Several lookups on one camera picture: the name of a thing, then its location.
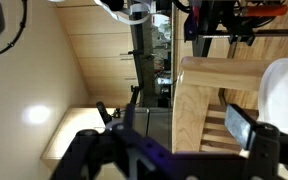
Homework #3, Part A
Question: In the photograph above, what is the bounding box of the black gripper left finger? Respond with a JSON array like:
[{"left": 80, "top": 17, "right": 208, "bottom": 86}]
[{"left": 123, "top": 103, "right": 135, "bottom": 128}]

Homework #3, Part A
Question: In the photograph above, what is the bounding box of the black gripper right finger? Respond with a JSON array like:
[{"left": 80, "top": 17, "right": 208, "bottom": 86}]
[{"left": 224, "top": 104, "right": 257, "bottom": 150}]

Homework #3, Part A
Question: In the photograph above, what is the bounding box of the wooden chair right side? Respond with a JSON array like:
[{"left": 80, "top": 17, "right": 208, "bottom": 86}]
[{"left": 172, "top": 57, "right": 278, "bottom": 153}]

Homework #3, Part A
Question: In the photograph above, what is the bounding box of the black camera on stand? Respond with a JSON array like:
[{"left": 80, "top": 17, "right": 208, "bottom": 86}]
[{"left": 96, "top": 101, "right": 121, "bottom": 124}]

